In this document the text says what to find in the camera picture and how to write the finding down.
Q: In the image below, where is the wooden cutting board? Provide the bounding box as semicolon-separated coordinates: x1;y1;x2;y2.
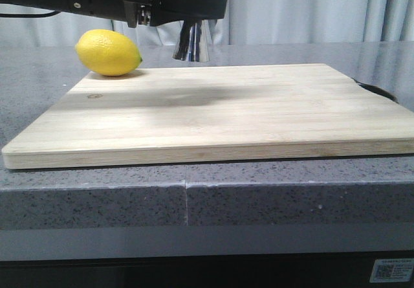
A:
2;63;413;170

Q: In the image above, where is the yellow lemon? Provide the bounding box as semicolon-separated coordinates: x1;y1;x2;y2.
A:
75;29;142;76

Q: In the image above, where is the steel jigger measuring cup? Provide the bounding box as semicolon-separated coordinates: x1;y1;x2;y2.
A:
173;20;210;62

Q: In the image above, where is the white QR code sticker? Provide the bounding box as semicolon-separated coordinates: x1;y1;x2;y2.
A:
369;258;413;283

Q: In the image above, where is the grey curtain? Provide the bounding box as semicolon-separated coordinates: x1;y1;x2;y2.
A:
1;0;413;47

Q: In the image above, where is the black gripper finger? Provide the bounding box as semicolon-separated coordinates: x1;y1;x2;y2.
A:
150;0;228;27

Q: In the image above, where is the black cable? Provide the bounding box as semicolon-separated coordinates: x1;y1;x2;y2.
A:
0;8;62;19

